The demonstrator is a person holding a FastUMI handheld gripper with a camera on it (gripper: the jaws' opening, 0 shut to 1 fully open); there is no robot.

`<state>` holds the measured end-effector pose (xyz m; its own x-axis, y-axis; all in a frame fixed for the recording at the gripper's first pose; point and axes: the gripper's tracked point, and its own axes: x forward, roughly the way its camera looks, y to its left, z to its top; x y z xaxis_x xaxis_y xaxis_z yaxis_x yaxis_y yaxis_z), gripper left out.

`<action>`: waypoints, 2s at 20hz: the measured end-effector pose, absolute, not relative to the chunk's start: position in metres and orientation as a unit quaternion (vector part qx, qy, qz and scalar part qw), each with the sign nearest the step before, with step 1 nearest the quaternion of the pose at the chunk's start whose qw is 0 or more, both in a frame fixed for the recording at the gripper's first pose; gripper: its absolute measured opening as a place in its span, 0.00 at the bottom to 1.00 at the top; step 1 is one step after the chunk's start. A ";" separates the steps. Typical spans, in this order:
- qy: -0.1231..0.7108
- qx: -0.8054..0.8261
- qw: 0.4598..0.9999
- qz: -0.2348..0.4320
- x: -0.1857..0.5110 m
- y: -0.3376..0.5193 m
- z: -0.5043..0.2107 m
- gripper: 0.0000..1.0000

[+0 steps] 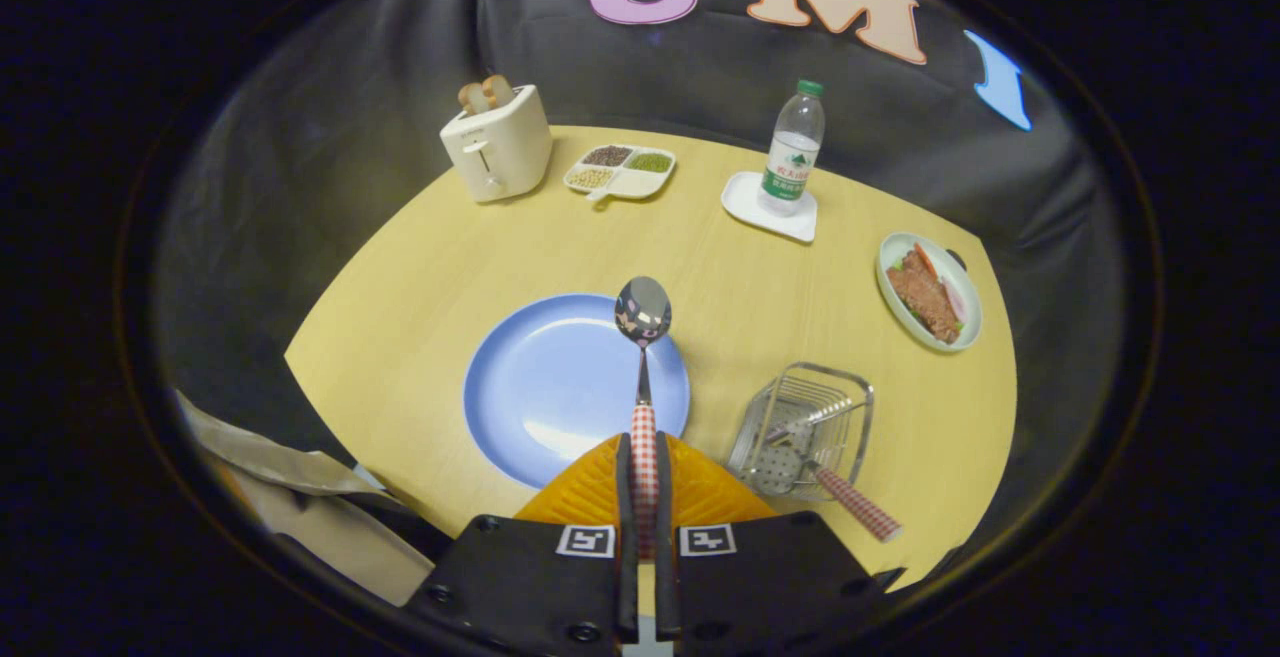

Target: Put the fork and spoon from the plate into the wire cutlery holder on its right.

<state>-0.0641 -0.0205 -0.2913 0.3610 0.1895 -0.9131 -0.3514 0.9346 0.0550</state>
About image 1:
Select blue round plate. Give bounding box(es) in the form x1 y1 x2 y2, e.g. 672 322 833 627
463 293 692 490

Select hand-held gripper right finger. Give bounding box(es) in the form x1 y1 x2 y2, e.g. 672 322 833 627
655 432 906 657

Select clear water bottle green cap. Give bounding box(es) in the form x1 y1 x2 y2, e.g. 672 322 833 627
757 79 827 217

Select white divided snack dish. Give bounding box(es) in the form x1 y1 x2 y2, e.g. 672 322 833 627
563 143 678 206

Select white square coaster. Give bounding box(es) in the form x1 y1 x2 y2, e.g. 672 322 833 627
720 171 819 244

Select pale green oval dish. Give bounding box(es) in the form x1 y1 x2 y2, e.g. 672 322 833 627
877 232 984 353

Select cream toaster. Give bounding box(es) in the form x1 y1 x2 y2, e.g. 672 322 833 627
440 85 554 204

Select metal wire basket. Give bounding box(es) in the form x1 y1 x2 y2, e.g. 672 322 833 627
727 362 876 503

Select brown meat slices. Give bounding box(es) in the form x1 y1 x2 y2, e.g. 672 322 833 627
887 250 963 344

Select fork with red checked handle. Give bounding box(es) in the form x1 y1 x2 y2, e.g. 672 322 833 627
765 397 903 544

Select spoon with red checked handle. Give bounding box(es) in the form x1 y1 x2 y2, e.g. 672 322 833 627
613 276 673 558

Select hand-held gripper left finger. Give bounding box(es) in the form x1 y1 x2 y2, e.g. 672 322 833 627
405 434 641 657

